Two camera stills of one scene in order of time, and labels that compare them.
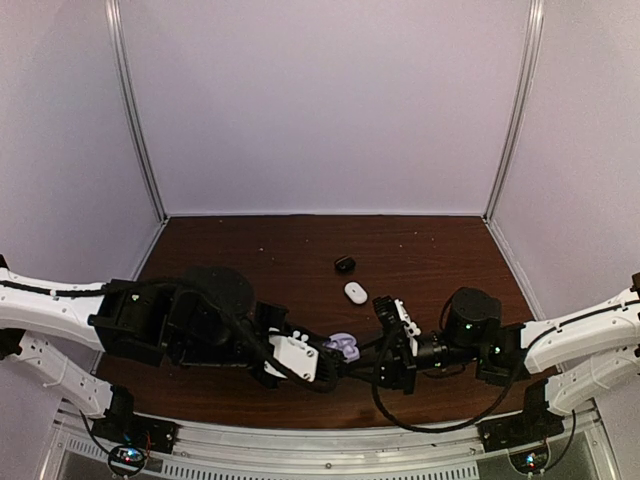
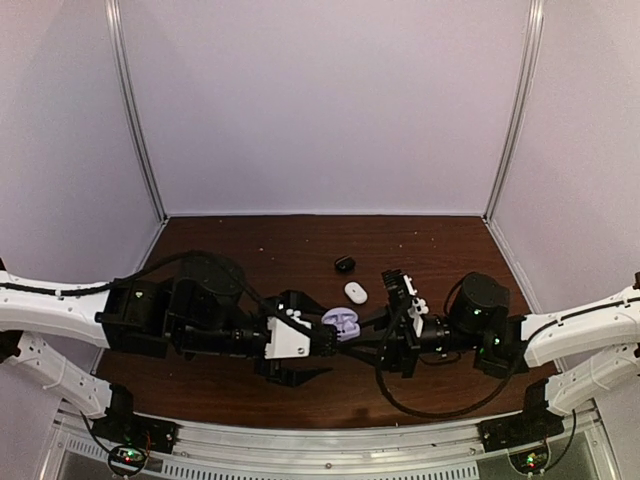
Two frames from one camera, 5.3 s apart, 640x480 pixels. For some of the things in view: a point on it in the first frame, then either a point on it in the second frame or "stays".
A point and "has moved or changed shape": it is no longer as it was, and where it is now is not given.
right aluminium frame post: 529,66 stays
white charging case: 356,292 stays
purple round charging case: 347,345 has moved or changed shape
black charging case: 345,265 stays
